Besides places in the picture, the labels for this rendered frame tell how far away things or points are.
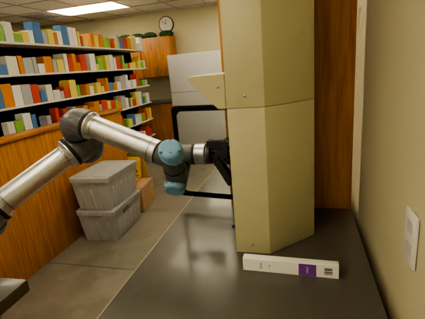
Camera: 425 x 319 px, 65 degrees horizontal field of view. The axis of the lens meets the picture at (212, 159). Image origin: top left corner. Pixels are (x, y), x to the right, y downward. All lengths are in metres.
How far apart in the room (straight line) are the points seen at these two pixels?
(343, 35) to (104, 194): 2.49
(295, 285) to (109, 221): 2.52
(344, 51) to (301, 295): 0.84
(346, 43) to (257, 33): 0.46
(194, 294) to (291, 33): 0.78
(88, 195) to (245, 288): 2.51
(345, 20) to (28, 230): 2.72
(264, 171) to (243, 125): 0.15
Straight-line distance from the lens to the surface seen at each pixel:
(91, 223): 3.43
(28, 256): 3.21
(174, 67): 6.23
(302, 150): 1.10
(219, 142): 1.15
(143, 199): 3.93
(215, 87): 0.99
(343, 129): 1.36
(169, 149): 1.01
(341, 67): 1.34
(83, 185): 3.30
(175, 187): 1.11
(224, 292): 0.98
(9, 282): 1.27
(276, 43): 1.00
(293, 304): 0.94
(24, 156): 3.09
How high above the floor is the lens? 1.53
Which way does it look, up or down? 15 degrees down
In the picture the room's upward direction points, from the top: 5 degrees counter-clockwise
